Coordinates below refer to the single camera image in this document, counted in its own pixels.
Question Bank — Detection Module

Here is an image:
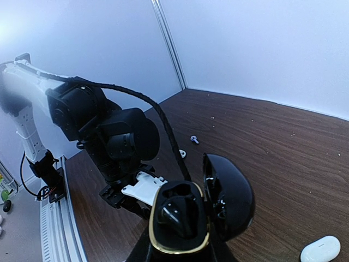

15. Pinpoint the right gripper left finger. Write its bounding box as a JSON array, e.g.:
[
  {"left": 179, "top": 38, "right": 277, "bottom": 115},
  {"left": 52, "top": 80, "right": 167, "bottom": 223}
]
[{"left": 125, "top": 229, "right": 152, "bottom": 262}]

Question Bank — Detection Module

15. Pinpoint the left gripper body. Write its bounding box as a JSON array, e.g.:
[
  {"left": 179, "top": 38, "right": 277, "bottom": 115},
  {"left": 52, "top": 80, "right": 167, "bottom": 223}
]
[{"left": 99, "top": 163, "right": 155, "bottom": 218}]

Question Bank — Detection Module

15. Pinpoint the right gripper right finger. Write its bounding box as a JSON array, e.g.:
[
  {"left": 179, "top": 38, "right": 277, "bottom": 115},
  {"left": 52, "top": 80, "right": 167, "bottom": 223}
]
[{"left": 208, "top": 238, "right": 239, "bottom": 262}]

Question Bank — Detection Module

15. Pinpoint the black charging case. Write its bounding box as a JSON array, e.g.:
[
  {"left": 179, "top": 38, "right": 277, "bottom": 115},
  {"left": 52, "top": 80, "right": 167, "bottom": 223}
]
[{"left": 148, "top": 153, "right": 255, "bottom": 255}]

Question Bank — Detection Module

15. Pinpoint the black earbud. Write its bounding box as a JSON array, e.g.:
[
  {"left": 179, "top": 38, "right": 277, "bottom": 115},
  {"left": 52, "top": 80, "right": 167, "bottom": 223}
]
[{"left": 157, "top": 197, "right": 198, "bottom": 228}]

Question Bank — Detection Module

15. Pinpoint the white charging case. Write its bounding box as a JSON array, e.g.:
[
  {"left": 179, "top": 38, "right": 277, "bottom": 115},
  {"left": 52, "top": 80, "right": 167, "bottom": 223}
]
[{"left": 299, "top": 235, "right": 341, "bottom": 262}]

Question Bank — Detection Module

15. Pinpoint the black case off table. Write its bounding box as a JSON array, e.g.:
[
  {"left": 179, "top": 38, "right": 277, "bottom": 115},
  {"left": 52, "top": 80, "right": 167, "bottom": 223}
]
[{"left": 3, "top": 200, "right": 12, "bottom": 213}]

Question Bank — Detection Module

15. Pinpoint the white clip earbud upper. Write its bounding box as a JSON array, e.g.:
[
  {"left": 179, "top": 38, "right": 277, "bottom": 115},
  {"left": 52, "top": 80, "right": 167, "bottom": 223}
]
[{"left": 179, "top": 149, "right": 186, "bottom": 159}]

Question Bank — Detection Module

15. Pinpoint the purple stem earbud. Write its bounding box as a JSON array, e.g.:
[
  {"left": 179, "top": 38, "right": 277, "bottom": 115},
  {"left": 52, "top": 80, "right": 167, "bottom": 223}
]
[{"left": 190, "top": 135, "right": 199, "bottom": 145}]

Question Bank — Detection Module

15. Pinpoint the green white box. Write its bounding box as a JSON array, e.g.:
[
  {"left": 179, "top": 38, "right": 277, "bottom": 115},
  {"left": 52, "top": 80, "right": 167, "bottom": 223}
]
[{"left": 1, "top": 163, "right": 19, "bottom": 205}]

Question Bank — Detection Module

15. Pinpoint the front aluminium rail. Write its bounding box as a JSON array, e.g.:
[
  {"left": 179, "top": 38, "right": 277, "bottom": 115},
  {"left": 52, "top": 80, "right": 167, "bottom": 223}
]
[{"left": 40, "top": 156, "right": 88, "bottom": 261}]

